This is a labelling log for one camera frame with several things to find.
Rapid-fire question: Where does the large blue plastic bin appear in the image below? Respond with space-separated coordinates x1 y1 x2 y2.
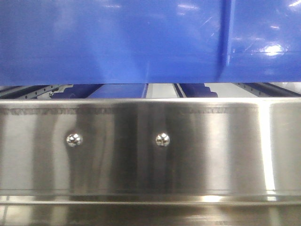
0 0 301 86

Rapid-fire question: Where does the stainless steel conveyor side panel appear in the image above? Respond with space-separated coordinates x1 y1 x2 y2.
0 97 301 226

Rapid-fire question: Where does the blue conveyor belt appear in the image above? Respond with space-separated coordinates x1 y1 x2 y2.
50 83 218 99

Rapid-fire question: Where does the right round steel bolt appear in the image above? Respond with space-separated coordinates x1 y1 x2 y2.
155 132 170 146

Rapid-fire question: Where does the left round steel bolt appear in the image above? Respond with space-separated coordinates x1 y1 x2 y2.
65 133 83 148

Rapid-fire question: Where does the round steel bolt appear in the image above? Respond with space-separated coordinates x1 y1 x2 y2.
65 133 83 148
155 132 170 146

